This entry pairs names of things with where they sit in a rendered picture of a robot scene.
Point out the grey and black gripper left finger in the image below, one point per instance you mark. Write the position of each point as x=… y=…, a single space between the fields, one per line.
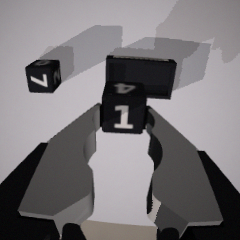
x=53 y=185

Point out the black rectangular tray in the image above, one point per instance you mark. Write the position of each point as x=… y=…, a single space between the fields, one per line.
x=156 y=74

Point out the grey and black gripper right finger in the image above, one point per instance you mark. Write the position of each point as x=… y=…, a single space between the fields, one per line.
x=188 y=191

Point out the black number cube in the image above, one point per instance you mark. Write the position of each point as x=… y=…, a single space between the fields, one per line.
x=123 y=105
x=43 y=76

